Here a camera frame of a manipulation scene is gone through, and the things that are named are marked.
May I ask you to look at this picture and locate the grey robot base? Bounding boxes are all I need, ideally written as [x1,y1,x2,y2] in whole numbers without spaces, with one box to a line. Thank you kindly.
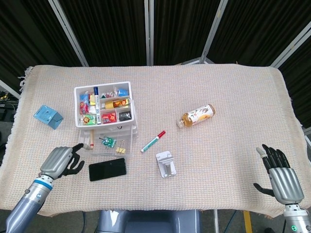
[97,210,201,233]

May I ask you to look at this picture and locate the black folding screen white frame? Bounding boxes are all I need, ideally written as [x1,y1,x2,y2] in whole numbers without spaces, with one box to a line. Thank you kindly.
[0,0,311,136]

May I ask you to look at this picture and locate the green lion snack packet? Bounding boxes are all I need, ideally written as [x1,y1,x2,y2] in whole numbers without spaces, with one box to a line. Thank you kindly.
[81,115,97,126]

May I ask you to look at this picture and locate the pink red candy packet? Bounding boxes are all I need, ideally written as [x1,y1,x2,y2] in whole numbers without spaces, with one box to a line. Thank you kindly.
[79,101,90,115]

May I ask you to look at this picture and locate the gold binder clip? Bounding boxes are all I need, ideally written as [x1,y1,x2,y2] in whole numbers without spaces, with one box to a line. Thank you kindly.
[115,140,127,155]

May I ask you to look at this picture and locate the beige woven tablecloth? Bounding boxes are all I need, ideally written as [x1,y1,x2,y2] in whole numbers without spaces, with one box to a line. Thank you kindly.
[0,63,307,218]

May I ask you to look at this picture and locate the white folding phone stand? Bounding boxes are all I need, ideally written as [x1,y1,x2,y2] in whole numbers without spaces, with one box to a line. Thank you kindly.
[155,150,177,179]

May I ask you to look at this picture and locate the red-capped green marker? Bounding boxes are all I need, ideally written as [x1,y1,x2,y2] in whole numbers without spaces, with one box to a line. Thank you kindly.
[140,130,167,153]

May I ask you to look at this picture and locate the blue paper box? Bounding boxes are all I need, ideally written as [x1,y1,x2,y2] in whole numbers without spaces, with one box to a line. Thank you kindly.
[33,104,64,130]

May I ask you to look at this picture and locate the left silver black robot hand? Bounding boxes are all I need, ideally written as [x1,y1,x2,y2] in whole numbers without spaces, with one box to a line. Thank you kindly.
[38,143,85,180]

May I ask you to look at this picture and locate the blue-capped white marker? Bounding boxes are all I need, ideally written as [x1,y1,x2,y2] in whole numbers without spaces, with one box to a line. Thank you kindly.
[93,86,102,125]

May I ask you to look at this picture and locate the black smartphone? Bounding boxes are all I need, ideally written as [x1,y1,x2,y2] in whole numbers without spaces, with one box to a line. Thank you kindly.
[88,157,127,182]

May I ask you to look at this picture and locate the white plastic drawer cabinet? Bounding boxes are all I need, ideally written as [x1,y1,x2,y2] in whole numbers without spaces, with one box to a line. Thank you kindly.
[74,81,139,146]

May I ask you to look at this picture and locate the red snack packet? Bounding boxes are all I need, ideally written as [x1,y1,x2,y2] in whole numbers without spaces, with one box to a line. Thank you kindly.
[102,113,118,124]

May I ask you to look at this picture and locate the amber tea bottle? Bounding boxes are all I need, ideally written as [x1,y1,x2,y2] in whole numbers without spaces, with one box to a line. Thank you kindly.
[176,104,216,129]

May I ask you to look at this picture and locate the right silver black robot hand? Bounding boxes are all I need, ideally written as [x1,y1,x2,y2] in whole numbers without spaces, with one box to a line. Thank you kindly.
[253,144,305,205]

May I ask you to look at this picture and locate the clear plastic drawer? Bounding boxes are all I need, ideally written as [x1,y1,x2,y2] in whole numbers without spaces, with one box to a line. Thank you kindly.
[79,126,136,160]

